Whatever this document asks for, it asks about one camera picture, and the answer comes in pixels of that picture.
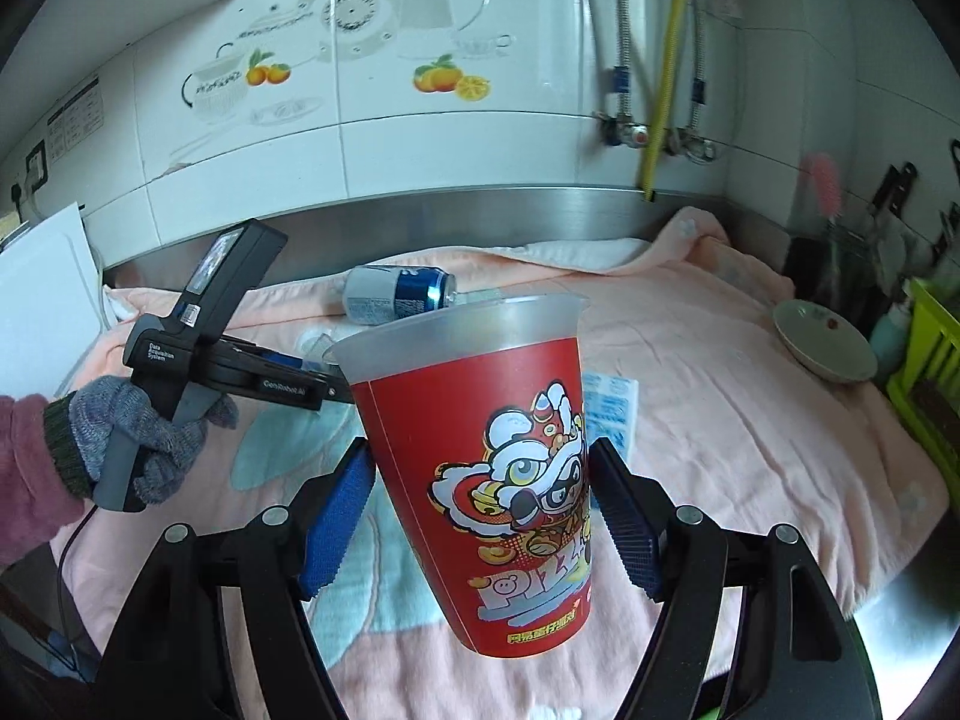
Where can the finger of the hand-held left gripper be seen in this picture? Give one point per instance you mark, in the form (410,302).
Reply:
(334,388)

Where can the person's left forearm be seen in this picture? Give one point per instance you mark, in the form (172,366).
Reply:
(26,480)

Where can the yellow pipe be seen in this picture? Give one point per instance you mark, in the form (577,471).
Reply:
(667,67)

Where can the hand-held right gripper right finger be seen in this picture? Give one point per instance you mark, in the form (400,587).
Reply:
(626,532)

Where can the teal bottle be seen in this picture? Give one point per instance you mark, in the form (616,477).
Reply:
(891,330)

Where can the person's left hand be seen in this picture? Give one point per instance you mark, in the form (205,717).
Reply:
(90,420)

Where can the pink blanket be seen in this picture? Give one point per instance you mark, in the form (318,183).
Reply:
(750,450)

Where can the blue white packet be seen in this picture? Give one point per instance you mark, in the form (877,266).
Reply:
(611,409)

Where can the pink brush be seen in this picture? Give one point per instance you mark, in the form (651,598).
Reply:
(821,184)

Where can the dark utensil holder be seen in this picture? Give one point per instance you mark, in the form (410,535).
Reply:
(832,270)

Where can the wall socket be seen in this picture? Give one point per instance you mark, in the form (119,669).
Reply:
(34,165)

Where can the red printed paper cup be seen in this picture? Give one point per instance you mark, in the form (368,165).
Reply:
(487,465)

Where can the clear plastic wrapper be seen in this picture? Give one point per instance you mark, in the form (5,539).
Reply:
(319,351)

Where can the green dish rack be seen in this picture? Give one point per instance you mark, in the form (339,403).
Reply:
(930,360)

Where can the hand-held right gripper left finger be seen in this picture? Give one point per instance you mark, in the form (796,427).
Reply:
(337,517)

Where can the ceramic dish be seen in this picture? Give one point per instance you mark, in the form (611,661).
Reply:
(825,341)

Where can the white board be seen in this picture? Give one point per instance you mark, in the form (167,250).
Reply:
(45,292)

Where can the blue white can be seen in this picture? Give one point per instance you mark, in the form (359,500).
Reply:
(397,294)

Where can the wall label sticker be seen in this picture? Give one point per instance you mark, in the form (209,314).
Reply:
(75,116)

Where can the metal water pipes with valve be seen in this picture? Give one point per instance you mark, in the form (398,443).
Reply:
(637,135)

